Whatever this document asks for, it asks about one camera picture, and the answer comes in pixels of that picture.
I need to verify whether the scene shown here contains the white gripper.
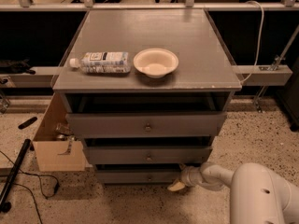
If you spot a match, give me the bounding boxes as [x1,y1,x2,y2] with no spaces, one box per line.
[167,163,203,192]

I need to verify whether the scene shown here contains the grey bottom drawer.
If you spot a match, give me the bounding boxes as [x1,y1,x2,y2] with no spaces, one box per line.
[96,169,179,184]

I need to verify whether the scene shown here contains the grey drawer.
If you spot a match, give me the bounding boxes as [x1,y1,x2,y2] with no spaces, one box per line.
[83,146,211,164]
[96,169,179,184]
[66,112,226,138]

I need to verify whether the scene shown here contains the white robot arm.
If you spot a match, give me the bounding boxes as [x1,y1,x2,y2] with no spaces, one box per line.
[168,162,299,224]

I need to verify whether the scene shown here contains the grey middle drawer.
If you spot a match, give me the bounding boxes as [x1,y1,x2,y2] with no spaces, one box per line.
[83,146,211,164]

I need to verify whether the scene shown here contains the grey top drawer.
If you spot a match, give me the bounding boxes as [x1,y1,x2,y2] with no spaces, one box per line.
[66,112,226,138]

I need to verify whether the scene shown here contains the grey wooden drawer cabinet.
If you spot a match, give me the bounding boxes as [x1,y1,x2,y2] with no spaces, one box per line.
[53,9,241,174]

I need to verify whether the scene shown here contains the open cardboard box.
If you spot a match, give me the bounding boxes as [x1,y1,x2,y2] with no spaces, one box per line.
[33,94,87,172]

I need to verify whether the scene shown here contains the white paper bowl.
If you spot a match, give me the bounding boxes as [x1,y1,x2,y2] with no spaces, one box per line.
[134,49,178,78]

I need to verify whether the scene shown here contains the clear plastic water bottle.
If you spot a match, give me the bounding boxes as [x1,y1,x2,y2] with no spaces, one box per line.
[69,51,131,74]

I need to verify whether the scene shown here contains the small black floor object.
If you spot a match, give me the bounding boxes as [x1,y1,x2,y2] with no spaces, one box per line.
[18,117,37,130]

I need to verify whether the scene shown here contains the black pole on floor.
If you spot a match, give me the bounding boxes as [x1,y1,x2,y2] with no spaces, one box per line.
[0,139,31,213]

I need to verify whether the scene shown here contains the black bag on ledge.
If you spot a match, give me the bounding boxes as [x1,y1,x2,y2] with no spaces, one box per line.
[0,59,36,75]

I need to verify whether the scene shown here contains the white hanging cable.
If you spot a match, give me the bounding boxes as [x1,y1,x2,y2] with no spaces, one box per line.
[239,0,265,86]

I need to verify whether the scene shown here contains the metal railing frame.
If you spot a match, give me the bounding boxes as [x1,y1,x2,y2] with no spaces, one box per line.
[0,0,299,114]

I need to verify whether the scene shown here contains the black floor cable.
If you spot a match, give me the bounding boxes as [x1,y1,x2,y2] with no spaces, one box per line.
[0,149,61,224]

